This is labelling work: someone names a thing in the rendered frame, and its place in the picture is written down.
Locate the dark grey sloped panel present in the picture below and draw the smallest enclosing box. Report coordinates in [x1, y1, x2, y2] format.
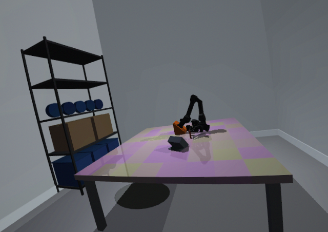
[168, 136, 189, 151]

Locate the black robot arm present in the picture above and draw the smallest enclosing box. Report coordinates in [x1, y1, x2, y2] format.
[177, 94, 210, 132]

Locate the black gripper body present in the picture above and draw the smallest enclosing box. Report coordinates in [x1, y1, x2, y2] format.
[186, 124, 204, 132]

